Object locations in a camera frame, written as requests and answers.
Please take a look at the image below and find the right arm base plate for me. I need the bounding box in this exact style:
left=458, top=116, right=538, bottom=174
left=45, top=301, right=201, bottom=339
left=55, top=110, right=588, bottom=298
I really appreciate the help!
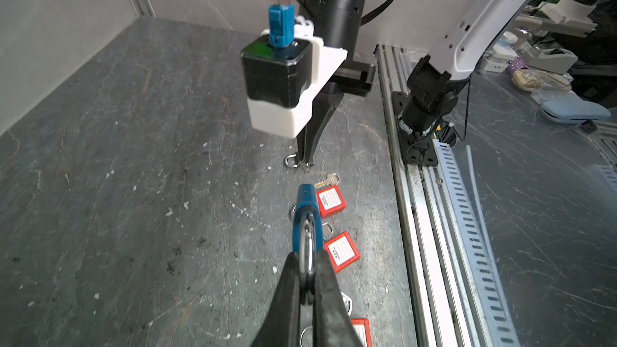
left=391, top=92, right=439, bottom=166

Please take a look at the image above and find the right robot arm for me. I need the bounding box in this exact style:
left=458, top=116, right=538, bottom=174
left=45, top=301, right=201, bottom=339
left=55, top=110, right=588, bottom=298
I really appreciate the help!
left=241, top=0, right=526, bottom=165

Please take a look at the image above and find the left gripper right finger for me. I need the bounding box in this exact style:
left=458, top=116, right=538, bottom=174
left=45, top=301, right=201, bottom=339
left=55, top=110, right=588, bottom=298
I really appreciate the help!
left=313, top=250, right=362, bottom=347

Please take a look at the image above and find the red padlock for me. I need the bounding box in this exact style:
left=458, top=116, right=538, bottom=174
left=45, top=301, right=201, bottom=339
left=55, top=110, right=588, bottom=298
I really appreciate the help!
left=300, top=317, right=374, bottom=347
left=317, top=186, right=347, bottom=218
left=324, top=231, right=361, bottom=273

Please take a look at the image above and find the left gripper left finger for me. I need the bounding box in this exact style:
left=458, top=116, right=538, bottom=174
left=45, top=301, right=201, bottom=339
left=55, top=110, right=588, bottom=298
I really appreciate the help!
left=251, top=252, right=300, bottom=346

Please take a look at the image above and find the blue padlock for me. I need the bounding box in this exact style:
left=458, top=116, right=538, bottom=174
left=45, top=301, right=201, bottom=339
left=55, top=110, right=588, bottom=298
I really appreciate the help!
left=292, top=184, right=323, bottom=294

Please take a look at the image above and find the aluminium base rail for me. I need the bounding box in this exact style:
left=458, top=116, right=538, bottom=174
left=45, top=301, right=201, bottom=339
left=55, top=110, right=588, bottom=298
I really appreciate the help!
left=375, top=44, right=520, bottom=346

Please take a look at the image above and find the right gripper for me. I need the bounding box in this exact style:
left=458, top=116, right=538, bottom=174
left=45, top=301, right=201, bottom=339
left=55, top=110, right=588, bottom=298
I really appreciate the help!
left=300, top=59, right=376, bottom=166

